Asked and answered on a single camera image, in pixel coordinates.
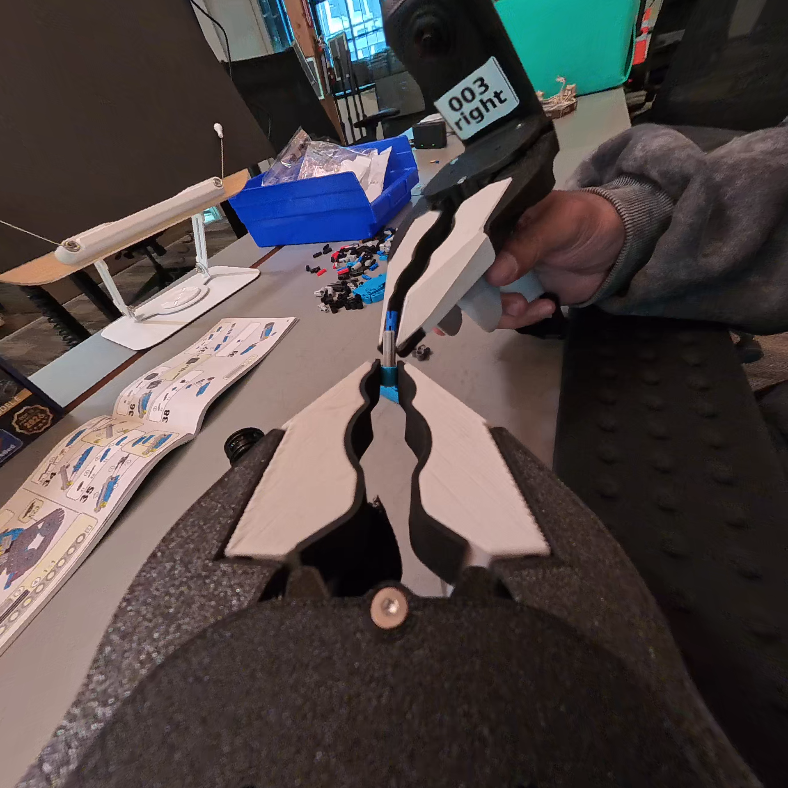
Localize person's right hand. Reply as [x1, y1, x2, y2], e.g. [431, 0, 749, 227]
[485, 188, 627, 331]

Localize grey desk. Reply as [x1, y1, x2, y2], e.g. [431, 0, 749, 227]
[0, 86, 632, 783]

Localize pile of toy bricks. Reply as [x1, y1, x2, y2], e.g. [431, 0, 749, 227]
[304, 226, 402, 314]

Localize black studded mat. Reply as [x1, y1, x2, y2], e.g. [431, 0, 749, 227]
[554, 308, 788, 788]

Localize blue bin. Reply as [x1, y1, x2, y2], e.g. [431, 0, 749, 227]
[228, 134, 421, 249]

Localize instruction manual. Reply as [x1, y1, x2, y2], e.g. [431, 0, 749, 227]
[0, 317, 299, 655]

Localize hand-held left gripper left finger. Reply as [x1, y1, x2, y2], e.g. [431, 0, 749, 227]
[224, 360, 379, 561]

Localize wheel and beam assembly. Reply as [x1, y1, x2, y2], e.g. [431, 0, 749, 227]
[223, 426, 268, 470]

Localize black mesh chair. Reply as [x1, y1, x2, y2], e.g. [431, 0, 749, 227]
[645, 0, 788, 131]

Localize wooden puzzle model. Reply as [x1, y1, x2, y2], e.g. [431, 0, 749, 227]
[534, 76, 581, 119]

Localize clear plastic parts bags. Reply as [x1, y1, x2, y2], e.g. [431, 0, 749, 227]
[261, 126, 394, 205]

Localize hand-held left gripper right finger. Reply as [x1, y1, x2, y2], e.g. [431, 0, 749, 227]
[397, 363, 550, 584]

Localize black office chair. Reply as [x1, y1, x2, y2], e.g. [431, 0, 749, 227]
[353, 106, 402, 144]

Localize robot kit box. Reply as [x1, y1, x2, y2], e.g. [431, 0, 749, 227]
[0, 356, 64, 470]

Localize paned window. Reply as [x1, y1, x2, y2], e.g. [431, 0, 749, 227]
[313, 0, 387, 57]

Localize dark partition panel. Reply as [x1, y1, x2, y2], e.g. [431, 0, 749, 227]
[0, 0, 278, 275]

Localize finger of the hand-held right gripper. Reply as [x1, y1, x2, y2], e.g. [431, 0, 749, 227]
[396, 177, 514, 356]
[377, 206, 444, 346]

